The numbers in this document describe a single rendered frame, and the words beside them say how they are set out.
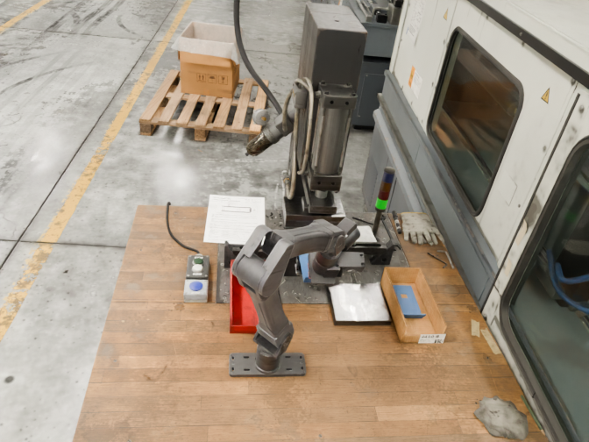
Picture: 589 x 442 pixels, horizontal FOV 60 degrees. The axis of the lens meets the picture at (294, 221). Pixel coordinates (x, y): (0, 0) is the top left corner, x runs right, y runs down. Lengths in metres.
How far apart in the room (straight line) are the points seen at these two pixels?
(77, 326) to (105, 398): 1.45
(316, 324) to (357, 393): 0.24
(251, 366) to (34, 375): 1.44
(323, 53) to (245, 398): 0.89
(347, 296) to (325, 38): 0.75
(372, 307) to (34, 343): 1.74
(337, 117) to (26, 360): 1.90
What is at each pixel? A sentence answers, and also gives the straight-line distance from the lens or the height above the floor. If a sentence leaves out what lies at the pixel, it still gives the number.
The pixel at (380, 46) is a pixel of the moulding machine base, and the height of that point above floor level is 0.79.
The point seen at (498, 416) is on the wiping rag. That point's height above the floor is 0.92.
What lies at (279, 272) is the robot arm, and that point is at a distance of 1.06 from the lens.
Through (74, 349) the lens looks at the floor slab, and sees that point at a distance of 2.68.
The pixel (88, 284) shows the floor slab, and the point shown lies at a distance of 2.99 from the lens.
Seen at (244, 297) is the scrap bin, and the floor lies 0.91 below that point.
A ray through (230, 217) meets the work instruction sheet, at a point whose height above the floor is 0.90.
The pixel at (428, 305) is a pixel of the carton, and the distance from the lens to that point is 1.62.
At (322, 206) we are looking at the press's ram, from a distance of 1.47.
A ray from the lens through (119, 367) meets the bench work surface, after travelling 1.40.
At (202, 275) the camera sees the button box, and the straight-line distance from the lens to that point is 1.57.
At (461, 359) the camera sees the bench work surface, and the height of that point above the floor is 0.90.
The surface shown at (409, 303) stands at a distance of 1.63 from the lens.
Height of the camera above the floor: 1.98
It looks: 35 degrees down
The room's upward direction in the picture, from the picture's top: 7 degrees clockwise
